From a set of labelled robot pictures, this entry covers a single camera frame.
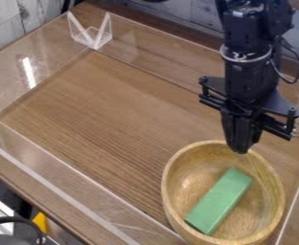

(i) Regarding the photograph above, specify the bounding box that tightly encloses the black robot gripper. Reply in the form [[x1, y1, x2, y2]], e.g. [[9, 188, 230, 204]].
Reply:
[[197, 54, 299, 153]]

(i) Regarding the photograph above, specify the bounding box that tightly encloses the green rectangular block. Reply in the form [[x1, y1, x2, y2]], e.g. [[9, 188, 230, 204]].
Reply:
[[184, 168, 252, 235]]

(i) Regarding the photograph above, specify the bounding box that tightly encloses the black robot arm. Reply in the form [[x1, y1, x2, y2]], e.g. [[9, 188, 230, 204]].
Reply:
[[199, 0, 299, 154]]

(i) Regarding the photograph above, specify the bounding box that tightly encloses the brown wooden bowl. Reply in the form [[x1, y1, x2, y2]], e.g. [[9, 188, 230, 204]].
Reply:
[[161, 140, 284, 245]]

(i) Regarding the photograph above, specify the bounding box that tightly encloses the yellow black device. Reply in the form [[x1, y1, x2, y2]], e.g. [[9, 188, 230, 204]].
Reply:
[[14, 210, 58, 245]]

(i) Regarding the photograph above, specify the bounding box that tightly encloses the black cable lower left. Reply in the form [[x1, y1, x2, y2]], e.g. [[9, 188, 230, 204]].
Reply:
[[0, 215, 46, 245]]

